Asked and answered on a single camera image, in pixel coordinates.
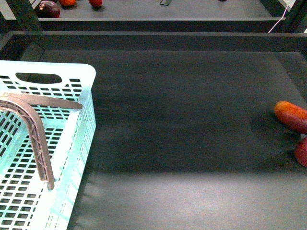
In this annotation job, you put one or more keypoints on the light blue plastic basket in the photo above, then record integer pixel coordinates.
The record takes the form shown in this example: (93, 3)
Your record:
(26, 203)

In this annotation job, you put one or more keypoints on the small red apple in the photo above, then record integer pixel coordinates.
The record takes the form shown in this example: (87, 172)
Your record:
(96, 3)

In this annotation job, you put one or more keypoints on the black near produce tray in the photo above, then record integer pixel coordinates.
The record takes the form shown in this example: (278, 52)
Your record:
(185, 138)

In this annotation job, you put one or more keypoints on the black produce tray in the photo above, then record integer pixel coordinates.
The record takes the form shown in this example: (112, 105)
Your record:
(186, 15)
(185, 138)

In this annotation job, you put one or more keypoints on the black far produce tray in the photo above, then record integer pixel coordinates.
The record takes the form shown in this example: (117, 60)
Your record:
(186, 15)

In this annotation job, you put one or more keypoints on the orange tomato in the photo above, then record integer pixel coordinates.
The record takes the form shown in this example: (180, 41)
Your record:
(67, 3)

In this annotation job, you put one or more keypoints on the red orange mango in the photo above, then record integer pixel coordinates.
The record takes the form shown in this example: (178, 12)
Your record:
(291, 115)

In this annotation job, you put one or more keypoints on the dark purple eggplant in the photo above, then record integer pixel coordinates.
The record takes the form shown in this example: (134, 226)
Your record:
(47, 9)

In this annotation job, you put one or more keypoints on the brown basket handle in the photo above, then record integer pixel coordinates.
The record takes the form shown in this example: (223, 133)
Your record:
(21, 105)

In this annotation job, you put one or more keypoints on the black metal rack post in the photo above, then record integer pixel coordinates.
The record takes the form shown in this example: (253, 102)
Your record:
(296, 19)

